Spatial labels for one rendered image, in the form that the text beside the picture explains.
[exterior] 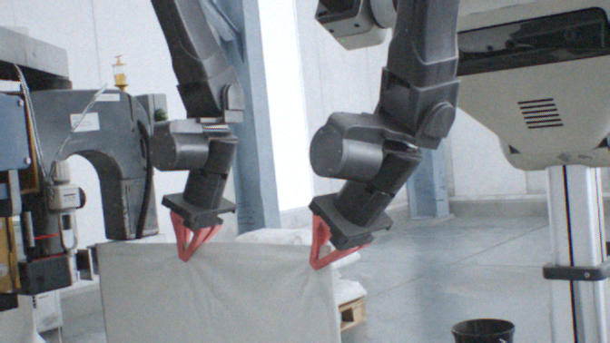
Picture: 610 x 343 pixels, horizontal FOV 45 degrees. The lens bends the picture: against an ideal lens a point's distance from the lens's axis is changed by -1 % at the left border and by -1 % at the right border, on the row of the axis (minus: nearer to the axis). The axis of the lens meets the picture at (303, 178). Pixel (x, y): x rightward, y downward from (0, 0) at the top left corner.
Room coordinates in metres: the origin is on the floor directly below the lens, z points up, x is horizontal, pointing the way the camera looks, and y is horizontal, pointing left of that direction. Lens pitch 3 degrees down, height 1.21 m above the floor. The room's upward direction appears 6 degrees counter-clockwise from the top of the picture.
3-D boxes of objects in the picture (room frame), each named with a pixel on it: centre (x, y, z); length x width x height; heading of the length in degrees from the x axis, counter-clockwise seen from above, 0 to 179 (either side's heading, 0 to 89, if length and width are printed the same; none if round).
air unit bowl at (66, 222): (1.17, 0.39, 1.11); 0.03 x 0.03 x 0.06
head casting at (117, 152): (1.37, 0.47, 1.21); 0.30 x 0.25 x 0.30; 51
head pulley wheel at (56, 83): (1.30, 0.44, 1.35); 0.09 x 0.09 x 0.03
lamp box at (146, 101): (1.41, 0.29, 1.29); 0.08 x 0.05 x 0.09; 51
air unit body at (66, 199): (1.18, 0.39, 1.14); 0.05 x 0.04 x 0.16; 141
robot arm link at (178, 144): (1.02, 0.14, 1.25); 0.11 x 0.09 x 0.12; 140
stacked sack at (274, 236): (4.80, 0.18, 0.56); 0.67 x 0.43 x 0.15; 51
